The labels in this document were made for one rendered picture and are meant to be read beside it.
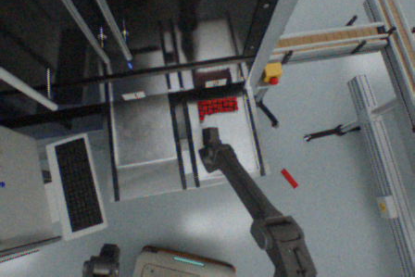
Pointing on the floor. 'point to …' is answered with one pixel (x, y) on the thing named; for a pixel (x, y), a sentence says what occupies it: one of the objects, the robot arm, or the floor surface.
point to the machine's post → (278, 19)
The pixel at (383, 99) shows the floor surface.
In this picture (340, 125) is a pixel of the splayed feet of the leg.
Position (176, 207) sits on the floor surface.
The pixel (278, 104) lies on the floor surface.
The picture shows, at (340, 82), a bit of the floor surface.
